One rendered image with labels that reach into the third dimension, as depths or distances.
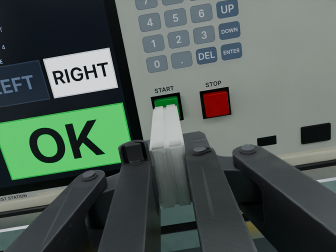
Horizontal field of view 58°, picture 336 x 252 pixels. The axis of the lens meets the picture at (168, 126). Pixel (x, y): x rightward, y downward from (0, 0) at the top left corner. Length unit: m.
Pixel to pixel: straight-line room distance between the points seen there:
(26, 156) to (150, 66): 0.13
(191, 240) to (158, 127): 0.13
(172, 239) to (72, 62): 0.16
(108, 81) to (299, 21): 0.15
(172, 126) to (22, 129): 0.15
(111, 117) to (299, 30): 0.16
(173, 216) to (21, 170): 0.13
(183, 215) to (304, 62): 0.15
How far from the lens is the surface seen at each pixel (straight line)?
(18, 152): 0.28
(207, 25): 0.23
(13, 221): 0.29
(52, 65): 0.25
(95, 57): 0.24
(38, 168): 0.28
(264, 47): 0.24
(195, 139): 0.15
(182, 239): 0.26
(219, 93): 0.23
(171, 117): 0.16
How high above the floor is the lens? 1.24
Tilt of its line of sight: 18 degrees down
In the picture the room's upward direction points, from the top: 10 degrees counter-clockwise
